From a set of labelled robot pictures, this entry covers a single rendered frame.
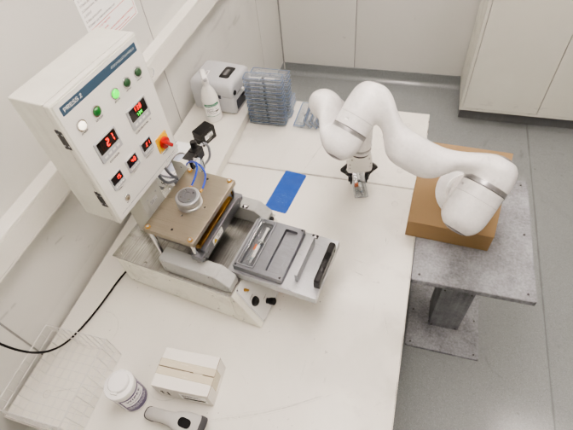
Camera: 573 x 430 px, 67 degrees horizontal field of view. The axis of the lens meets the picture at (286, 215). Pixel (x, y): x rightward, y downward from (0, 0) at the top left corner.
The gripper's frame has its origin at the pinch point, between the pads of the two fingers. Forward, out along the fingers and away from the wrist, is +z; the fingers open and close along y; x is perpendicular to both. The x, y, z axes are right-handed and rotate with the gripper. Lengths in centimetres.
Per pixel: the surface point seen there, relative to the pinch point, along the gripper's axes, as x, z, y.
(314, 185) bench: -1.4, 3.3, 18.5
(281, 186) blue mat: -2.7, 3.2, 32.4
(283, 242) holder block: 43, -20, 32
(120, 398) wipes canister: 85, -10, 81
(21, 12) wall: 1, -81, 98
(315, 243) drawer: 44, -19, 22
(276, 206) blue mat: 8.6, 3.2, 35.0
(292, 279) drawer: 57, -19, 30
